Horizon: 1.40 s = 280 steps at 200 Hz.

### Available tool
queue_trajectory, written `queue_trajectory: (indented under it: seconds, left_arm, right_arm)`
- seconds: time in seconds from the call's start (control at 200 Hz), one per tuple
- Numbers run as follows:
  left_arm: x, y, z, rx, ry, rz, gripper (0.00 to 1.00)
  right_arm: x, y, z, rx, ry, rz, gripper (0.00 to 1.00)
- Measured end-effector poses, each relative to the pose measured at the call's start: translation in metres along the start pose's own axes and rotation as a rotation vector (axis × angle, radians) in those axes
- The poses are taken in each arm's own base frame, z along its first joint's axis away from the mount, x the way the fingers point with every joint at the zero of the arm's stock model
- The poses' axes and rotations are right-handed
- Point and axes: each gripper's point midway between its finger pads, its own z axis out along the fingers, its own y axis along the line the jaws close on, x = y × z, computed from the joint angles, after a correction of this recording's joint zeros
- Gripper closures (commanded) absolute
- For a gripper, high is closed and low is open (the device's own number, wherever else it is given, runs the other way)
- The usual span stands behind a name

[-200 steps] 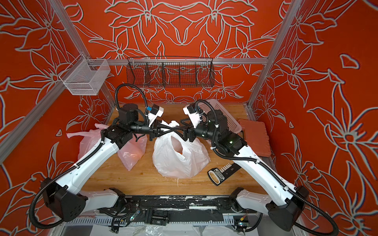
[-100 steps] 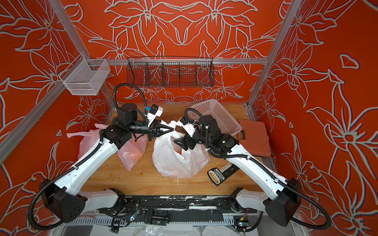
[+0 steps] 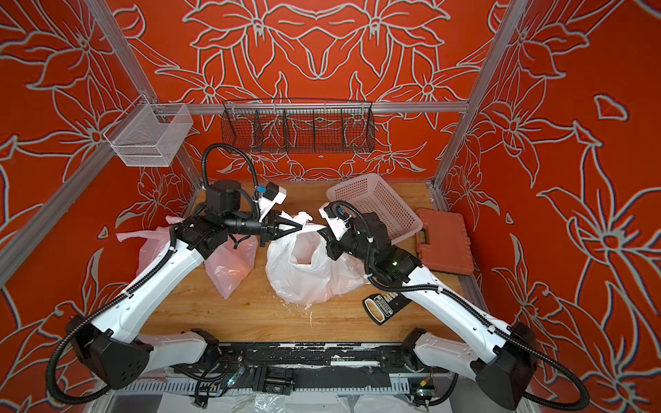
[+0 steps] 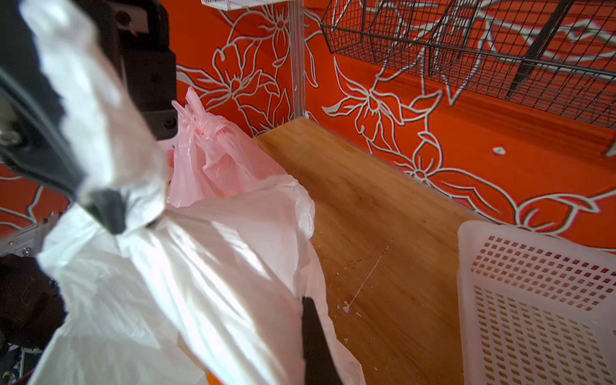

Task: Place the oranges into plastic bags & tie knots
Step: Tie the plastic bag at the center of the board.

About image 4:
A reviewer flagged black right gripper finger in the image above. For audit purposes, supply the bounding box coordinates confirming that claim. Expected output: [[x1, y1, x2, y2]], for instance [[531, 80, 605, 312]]
[[302, 297, 343, 385]]

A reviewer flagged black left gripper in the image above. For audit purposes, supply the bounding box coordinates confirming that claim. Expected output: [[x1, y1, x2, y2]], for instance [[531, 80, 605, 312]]
[[1, 0, 177, 235]]

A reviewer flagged white translucent plastic bag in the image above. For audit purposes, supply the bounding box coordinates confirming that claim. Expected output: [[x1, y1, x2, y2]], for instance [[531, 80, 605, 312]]
[[19, 1, 365, 384]]

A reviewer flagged white plastic perforated basket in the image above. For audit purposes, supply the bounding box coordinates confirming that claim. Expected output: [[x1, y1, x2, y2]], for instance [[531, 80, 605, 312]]
[[457, 221, 615, 384]]

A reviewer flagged clear wire mesh basket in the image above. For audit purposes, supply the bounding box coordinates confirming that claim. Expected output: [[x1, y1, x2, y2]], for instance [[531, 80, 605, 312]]
[[201, 0, 287, 11]]

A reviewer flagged black wire wall basket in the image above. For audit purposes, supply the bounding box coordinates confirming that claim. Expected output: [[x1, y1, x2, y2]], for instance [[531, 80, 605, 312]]
[[320, 0, 615, 128]]

